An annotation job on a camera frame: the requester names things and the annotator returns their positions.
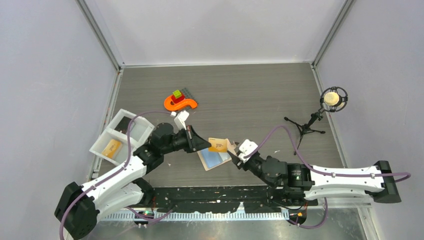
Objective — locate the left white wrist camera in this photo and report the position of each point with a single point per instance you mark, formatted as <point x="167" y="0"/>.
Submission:
<point x="180" y="119"/>

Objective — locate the red toy block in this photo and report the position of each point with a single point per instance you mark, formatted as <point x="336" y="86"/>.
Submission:
<point x="175" y="101"/>

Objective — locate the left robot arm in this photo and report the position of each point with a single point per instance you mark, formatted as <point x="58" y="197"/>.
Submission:
<point x="81" y="207"/>

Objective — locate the tan card holder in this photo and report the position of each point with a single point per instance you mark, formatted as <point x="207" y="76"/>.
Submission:
<point x="211" y="160"/>

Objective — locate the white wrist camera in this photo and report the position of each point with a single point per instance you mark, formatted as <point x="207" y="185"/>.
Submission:
<point x="246" y="149"/>
<point x="180" y="119"/>

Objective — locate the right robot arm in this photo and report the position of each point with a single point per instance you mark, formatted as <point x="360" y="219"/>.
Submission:
<point x="298" y="183"/>

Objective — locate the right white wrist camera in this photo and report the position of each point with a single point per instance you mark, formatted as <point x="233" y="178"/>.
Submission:
<point x="246" y="149"/>

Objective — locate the microphone on tripod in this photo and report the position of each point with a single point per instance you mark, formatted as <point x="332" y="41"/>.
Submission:
<point x="332" y="100"/>

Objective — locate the green toy block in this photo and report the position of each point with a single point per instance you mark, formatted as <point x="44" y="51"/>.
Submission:
<point x="177" y="94"/>

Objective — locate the white divided tray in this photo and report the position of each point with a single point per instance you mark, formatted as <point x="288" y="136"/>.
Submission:
<point x="139" y="132"/>

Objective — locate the grey studded baseplate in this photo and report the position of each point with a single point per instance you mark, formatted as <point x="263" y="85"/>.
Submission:
<point x="188" y="97"/>

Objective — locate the orange curved toy track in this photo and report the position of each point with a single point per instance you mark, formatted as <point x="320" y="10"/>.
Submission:
<point x="170" y="105"/>

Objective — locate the white slotted cable duct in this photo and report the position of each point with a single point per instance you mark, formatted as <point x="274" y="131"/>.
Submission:
<point x="239" y="215"/>

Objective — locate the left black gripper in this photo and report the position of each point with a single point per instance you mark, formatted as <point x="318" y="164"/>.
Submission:
<point x="193" y="141"/>

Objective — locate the black credit card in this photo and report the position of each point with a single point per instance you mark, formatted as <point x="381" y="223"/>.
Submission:
<point x="122" y="126"/>

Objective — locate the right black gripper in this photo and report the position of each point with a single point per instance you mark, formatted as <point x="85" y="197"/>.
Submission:
<point x="242" y="164"/>

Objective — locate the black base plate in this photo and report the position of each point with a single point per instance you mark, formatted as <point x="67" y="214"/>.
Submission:
<point x="223" y="199"/>

